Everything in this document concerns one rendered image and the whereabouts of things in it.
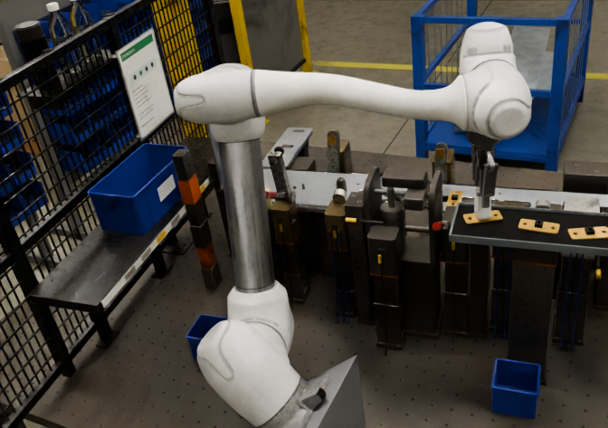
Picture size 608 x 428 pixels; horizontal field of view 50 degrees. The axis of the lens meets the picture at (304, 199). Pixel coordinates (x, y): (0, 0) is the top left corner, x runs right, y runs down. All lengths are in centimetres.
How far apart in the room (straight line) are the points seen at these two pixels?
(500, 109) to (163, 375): 124
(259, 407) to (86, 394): 67
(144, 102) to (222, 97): 89
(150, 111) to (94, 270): 64
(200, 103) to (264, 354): 56
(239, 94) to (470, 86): 46
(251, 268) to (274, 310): 12
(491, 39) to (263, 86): 46
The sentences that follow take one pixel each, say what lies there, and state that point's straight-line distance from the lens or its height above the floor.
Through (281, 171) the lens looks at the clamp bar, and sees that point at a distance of 185.
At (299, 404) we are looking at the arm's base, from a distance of 151.
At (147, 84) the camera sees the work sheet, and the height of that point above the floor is 130.
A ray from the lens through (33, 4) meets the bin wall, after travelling 369.
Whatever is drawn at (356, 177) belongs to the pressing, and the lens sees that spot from 208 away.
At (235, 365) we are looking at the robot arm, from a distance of 148.
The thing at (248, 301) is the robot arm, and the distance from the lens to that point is 163.
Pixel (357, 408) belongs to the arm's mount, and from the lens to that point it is 165.
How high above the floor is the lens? 206
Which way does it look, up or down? 32 degrees down
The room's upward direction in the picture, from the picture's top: 9 degrees counter-clockwise
